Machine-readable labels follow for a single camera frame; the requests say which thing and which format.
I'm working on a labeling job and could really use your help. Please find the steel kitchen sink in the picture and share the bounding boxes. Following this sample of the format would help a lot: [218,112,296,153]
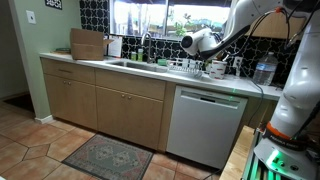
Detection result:
[105,59,168,74]

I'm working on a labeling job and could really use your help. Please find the wooden base cabinets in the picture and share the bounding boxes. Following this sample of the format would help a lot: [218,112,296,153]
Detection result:
[39,57,177,154]

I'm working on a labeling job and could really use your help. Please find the chrome kitchen faucet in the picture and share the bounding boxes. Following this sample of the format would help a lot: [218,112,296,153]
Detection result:
[140,32,157,64]

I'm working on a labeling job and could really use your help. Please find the white dishwasher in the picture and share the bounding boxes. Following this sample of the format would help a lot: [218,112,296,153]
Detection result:
[165,84,249,170]

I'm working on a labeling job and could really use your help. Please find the white red utensil crock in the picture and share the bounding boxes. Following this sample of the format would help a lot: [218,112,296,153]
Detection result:
[208,59,228,80]

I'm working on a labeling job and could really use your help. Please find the white framed paper sign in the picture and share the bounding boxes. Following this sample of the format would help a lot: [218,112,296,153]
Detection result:
[107,34,124,58]

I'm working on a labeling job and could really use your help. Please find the kitchen window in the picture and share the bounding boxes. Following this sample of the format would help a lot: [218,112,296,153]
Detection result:
[109,0,234,43]

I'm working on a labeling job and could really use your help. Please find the green patterned rug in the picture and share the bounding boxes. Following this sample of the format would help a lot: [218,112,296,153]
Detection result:
[61,133,154,180]

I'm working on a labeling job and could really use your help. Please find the brown cardboard box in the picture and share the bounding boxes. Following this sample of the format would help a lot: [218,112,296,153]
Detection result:
[69,27,115,61]

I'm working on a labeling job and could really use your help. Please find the wooden table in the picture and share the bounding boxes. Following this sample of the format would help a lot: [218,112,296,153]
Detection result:
[219,125,256,180]

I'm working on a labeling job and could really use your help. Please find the green dish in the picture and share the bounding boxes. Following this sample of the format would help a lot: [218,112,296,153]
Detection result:
[54,47,72,55]

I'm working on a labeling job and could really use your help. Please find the clear plastic water bottle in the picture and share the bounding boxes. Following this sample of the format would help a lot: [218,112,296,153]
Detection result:
[252,51,278,87]

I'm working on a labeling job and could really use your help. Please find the metal robot stand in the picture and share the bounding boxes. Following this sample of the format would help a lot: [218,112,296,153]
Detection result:
[241,128,320,180]

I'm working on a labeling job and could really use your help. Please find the wire dish drying rack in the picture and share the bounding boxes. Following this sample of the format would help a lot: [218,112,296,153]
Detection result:
[166,57,204,80]

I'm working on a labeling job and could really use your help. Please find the white wall outlet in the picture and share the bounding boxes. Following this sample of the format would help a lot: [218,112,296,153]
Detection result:
[233,56,243,68]

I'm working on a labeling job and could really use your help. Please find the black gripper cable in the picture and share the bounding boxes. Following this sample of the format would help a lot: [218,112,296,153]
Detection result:
[229,49,265,126]

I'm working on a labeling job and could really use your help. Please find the wooden wall cabinet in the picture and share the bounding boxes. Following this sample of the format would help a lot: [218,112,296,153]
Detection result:
[256,13,306,40]

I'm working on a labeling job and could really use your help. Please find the black white patterned wall art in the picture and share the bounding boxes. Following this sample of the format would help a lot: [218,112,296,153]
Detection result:
[44,0,63,10]

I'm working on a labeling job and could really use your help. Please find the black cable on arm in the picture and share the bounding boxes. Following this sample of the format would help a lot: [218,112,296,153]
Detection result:
[275,5,320,48]

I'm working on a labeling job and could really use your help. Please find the white light switch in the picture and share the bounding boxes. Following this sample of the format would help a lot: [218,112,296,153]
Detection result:
[25,9,37,25]

